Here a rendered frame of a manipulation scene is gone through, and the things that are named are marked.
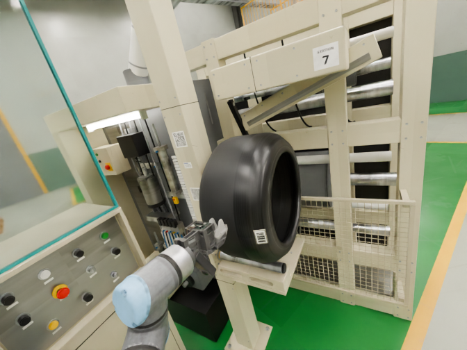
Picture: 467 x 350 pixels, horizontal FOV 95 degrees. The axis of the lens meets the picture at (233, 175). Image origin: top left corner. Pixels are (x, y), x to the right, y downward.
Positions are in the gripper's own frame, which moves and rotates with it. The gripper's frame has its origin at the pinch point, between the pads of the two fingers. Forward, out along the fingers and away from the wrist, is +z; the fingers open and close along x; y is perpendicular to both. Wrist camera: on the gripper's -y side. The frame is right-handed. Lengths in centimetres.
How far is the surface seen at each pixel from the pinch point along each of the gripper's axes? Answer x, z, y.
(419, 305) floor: -72, 110, -110
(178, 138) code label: 33, 21, 31
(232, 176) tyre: -0.5, 9.8, 16.0
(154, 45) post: 30, 16, 69
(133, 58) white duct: 78, 42, 82
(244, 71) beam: 5, 44, 56
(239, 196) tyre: -4.2, 6.3, 9.4
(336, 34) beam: -33, 44, 59
